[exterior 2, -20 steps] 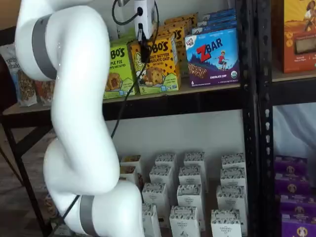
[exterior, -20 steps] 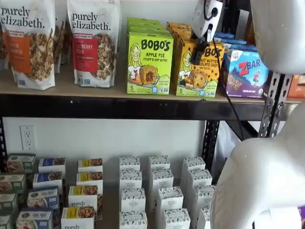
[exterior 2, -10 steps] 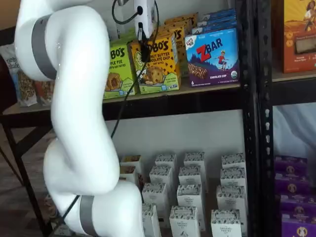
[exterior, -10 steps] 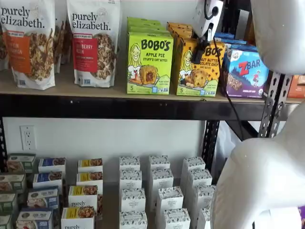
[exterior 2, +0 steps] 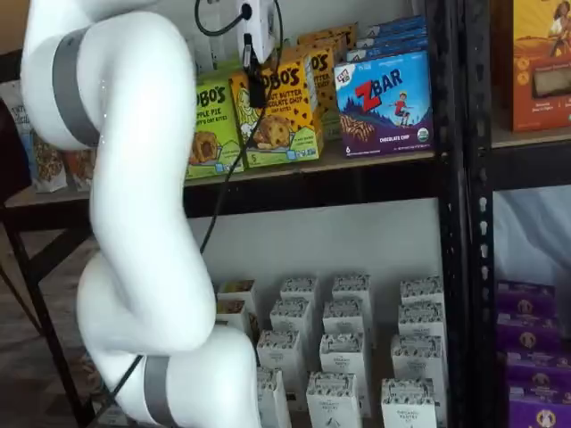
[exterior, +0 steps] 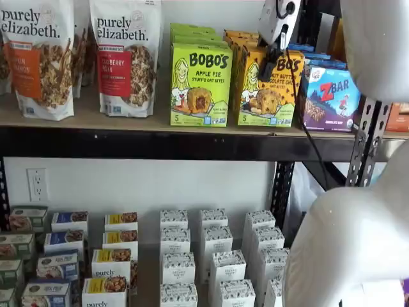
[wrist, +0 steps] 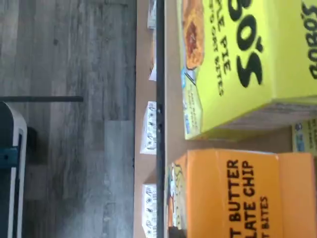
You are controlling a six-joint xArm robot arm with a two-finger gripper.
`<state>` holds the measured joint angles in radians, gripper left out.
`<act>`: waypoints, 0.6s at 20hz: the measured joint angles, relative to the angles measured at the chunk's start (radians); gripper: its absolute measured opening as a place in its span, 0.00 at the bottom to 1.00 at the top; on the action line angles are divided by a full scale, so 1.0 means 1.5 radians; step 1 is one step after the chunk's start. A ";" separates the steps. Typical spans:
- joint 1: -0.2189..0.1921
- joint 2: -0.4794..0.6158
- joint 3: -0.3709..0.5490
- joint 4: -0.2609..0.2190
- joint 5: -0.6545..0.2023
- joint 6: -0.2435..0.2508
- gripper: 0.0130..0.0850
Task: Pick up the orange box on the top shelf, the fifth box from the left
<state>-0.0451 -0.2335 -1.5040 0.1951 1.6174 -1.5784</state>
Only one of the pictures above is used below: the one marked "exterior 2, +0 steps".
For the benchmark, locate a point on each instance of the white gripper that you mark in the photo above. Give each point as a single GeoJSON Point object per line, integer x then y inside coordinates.
{"type": "Point", "coordinates": [261, 27]}

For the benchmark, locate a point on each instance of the large orange cereal box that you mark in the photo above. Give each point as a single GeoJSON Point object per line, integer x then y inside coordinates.
{"type": "Point", "coordinates": [540, 67]}

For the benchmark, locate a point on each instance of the black metal shelf frame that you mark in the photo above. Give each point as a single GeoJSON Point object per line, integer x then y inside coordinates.
{"type": "Point", "coordinates": [450, 223]}
{"type": "Point", "coordinates": [472, 267]}

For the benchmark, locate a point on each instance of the white floral print box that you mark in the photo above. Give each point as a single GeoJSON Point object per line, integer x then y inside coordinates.
{"type": "Point", "coordinates": [341, 354]}
{"type": "Point", "coordinates": [273, 401]}
{"type": "Point", "coordinates": [332, 401]}
{"type": "Point", "coordinates": [290, 316]}
{"type": "Point", "coordinates": [408, 405]}
{"type": "Point", "coordinates": [278, 352]}
{"type": "Point", "coordinates": [421, 292]}
{"type": "Point", "coordinates": [299, 289]}
{"type": "Point", "coordinates": [351, 287]}
{"type": "Point", "coordinates": [417, 356]}
{"type": "Point", "coordinates": [345, 316]}
{"type": "Point", "coordinates": [421, 321]}

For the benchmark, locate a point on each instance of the orange granola pouch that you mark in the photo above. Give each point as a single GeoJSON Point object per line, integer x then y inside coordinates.
{"type": "Point", "coordinates": [80, 169]}

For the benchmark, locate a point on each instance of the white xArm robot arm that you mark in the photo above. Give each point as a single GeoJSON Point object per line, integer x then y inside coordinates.
{"type": "Point", "coordinates": [138, 156]}

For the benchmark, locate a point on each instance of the white organic pastry boxes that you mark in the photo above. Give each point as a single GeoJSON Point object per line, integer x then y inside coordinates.
{"type": "Point", "coordinates": [378, 356]}

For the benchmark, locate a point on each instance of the white granola picture box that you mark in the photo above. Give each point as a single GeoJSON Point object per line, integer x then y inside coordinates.
{"type": "Point", "coordinates": [232, 314]}
{"type": "Point", "coordinates": [236, 294]}

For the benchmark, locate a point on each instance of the blue Zbar chocolate chip box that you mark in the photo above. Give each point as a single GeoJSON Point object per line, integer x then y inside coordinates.
{"type": "Point", "coordinates": [388, 46]}
{"type": "Point", "coordinates": [392, 35]}
{"type": "Point", "coordinates": [397, 23]}
{"type": "Point", "coordinates": [383, 107]}

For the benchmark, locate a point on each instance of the purple snack box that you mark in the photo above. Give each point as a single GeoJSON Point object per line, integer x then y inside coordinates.
{"type": "Point", "coordinates": [526, 334]}
{"type": "Point", "coordinates": [540, 410]}
{"type": "Point", "coordinates": [540, 370]}
{"type": "Point", "coordinates": [526, 298]}

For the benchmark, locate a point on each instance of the green Bobo's apple pie box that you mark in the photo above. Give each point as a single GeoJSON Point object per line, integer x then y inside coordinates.
{"type": "Point", "coordinates": [225, 71]}
{"type": "Point", "coordinates": [214, 129]}

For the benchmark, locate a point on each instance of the orange Bobo's peanut butter box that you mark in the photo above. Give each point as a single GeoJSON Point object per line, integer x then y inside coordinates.
{"type": "Point", "coordinates": [281, 129]}
{"type": "Point", "coordinates": [325, 89]}
{"type": "Point", "coordinates": [330, 29]}
{"type": "Point", "coordinates": [330, 41]}

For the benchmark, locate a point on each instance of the brown shelf board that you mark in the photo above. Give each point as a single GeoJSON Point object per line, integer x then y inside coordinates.
{"type": "Point", "coordinates": [535, 136]}
{"type": "Point", "coordinates": [357, 159]}

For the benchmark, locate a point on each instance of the white and blue pouch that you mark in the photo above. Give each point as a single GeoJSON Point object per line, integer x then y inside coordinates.
{"type": "Point", "coordinates": [15, 111]}

